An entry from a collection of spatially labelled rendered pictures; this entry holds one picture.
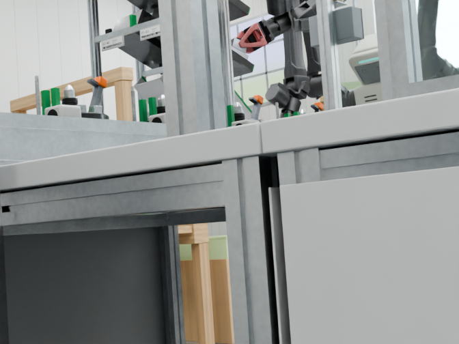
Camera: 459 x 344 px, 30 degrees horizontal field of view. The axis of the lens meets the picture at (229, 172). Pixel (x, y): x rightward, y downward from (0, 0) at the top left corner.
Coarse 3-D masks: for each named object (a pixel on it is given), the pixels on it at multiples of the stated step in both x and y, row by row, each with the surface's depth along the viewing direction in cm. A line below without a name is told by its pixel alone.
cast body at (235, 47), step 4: (232, 40) 236; (236, 40) 236; (232, 44) 235; (236, 44) 236; (232, 48) 235; (236, 48) 236; (240, 48) 236; (244, 48) 237; (236, 52) 235; (240, 52) 236; (244, 52) 237; (244, 56) 237; (248, 56) 237
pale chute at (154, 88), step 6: (144, 78) 245; (156, 78) 234; (162, 78) 234; (138, 84) 244; (144, 84) 239; (150, 84) 237; (156, 84) 236; (162, 84) 234; (138, 90) 243; (144, 90) 241; (150, 90) 240; (156, 90) 238; (162, 90) 237; (144, 96) 244; (150, 96) 242; (156, 96) 240; (156, 102) 243
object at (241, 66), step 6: (156, 12) 229; (234, 54) 231; (234, 60) 231; (240, 60) 232; (246, 60) 234; (234, 66) 234; (240, 66) 233; (246, 66) 233; (252, 66) 235; (222, 72) 240; (234, 72) 238; (240, 72) 237; (246, 72) 236
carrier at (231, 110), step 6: (228, 108) 191; (234, 108) 195; (240, 108) 195; (228, 114) 191; (234, 114) 195; (240, 114) 195; (228, 120) 191; (234, 120) 192; (240, 120) 194; (246, 120) 179; (252, 120) 180; (258, 120) 193; (264, 120) 194; (228, 126) 189
